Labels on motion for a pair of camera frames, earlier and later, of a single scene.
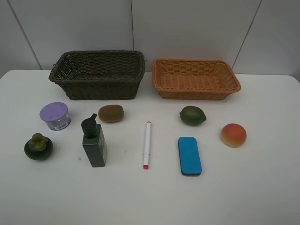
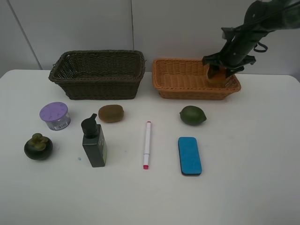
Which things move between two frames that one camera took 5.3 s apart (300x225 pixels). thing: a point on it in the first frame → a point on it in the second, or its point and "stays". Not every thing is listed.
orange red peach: x=233 y=135 → x=218 y=81
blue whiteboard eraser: x=190 y=161 stays
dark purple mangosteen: x=38 y=147 stays
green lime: x=192 y=115 stays
